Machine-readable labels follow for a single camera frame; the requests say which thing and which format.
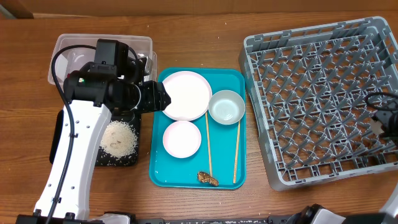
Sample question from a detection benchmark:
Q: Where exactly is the small white plate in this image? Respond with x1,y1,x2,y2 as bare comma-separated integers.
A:
162,121,201,159

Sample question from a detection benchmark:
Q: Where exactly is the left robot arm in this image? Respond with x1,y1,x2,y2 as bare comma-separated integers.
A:
16,39,171,223

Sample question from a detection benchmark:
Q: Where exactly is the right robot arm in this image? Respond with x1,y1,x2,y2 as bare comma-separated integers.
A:
286,92,397,224

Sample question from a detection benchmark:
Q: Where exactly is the grey dishwasher rack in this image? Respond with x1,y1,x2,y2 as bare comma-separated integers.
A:
239,17,397,191

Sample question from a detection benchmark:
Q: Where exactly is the large white plate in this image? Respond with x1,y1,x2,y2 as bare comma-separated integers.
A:
162,71,213,121

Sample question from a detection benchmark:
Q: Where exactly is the pile of rice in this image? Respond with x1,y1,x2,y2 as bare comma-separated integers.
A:
100,121,138,158

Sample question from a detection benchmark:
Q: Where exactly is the black plastic tray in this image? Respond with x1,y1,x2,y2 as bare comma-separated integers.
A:
49,108,142,167

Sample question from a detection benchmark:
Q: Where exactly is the teal serving tray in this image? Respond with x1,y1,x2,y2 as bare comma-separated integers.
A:
149,67,247,190

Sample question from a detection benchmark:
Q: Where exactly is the left wooden chopstick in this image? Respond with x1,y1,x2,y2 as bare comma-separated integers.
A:
205,112,213,176

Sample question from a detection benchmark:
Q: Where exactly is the wooden chopstick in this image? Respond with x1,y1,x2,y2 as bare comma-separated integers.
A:
233,121,241,184
205,112,213,176

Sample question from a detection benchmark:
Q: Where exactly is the grey bowl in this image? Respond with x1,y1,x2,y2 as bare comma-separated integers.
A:
208,90,246,125

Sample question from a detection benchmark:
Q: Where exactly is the right wooden chopstick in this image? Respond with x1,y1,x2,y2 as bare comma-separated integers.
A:
233,121,241,184

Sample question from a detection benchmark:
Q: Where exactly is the clear plastic bin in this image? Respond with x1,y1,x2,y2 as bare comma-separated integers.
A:
53,34,157,85

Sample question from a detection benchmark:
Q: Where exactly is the brown food scrap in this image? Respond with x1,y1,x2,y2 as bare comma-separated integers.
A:
197,171,219,187

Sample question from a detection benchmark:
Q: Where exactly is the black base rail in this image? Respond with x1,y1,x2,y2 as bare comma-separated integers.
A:
134,213,301,224

